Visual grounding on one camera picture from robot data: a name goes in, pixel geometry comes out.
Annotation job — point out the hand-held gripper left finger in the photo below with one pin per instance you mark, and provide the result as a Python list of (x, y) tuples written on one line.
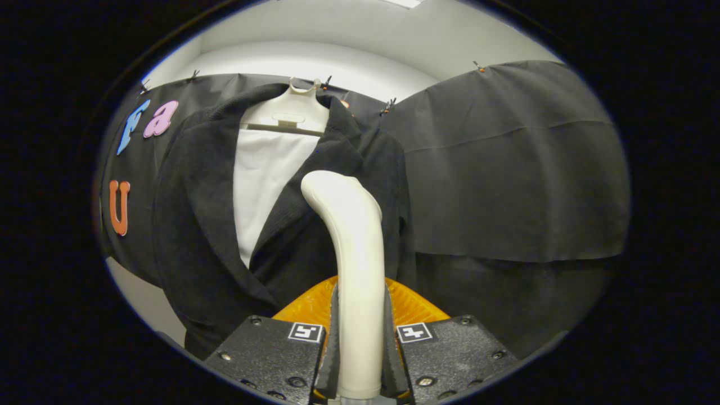
[(270, 354)]

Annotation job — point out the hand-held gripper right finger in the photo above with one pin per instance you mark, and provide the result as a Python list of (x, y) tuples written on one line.
[(450, 351)]

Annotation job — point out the white garment steamer head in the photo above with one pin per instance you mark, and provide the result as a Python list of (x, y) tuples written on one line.
[(360, 253)]

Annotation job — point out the black jacket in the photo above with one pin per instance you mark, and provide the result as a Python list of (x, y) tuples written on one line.
[(197, 225)]

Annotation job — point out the white padded garment form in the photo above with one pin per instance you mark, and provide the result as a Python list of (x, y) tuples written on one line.
[(264, 180)]

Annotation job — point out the black backdrop cloth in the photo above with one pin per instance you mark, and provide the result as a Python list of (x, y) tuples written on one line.
[(506, 169), (140, 169)]

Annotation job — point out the white plastic hanger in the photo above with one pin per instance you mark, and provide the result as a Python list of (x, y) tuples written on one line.
[(289, 107)]

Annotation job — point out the ceiling light panel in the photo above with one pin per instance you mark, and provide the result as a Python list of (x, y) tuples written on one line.
[(405, 3)]

